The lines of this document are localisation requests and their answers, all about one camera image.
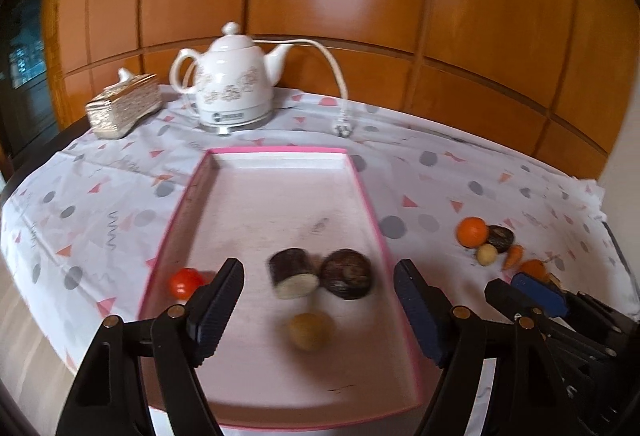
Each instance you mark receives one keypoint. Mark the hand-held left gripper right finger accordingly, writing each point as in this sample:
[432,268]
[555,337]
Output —
[425,316]

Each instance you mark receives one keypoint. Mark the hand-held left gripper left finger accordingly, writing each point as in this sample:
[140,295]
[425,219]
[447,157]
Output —
[215,316]

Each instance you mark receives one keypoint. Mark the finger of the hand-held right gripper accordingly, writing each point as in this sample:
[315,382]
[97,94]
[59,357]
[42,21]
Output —
[542,297]
[505,296]

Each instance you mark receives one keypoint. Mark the small tangerine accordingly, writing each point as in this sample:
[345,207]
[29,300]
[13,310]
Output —
[534,269]

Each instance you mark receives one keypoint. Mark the small carrot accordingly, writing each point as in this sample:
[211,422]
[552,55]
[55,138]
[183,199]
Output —
[513,256]

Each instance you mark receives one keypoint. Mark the tan round longan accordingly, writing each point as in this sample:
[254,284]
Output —
[486,255]

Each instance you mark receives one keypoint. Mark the small dark brown round fruit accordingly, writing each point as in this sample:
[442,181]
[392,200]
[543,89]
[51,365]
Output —
[501,238]

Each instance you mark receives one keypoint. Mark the large orange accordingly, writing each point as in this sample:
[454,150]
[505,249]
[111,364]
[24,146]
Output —
[472,232]

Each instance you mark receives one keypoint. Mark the tan round potato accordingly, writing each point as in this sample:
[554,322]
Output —
[310,331]

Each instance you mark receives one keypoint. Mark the pink shallow box tray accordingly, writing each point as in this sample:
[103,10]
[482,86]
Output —
[280,196]

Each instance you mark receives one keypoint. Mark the red tomato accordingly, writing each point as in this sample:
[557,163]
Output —
[184,282]

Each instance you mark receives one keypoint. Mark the large dark brown round fruit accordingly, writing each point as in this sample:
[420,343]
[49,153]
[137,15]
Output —
[347,273]

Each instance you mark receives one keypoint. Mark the white patterned tablecloth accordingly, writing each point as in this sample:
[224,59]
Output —
[100,196]

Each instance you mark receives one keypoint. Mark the silver ornate tissue box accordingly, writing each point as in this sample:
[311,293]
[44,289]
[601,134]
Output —
[122,108]

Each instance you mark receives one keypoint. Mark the white floral ceramic kettle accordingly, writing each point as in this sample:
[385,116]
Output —
[232,80]

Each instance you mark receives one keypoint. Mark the dark table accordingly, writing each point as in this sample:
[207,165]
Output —
[30,155]

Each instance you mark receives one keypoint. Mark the dark glazed wooden door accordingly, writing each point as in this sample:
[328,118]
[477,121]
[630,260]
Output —
[25,65]

